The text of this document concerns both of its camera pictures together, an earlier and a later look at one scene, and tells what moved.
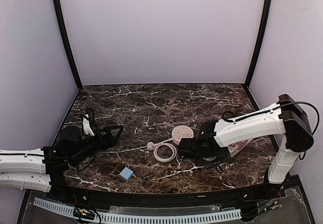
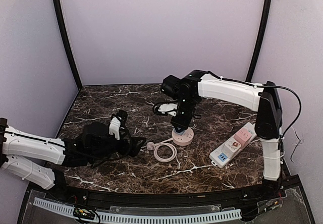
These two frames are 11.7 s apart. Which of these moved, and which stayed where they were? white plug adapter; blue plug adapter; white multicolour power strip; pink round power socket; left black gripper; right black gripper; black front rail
Moved: white multicolour power strip; blue plug adapter; right black gripper; left black gripper
Stayed: black front rail; pink round power socket; white plug adapter
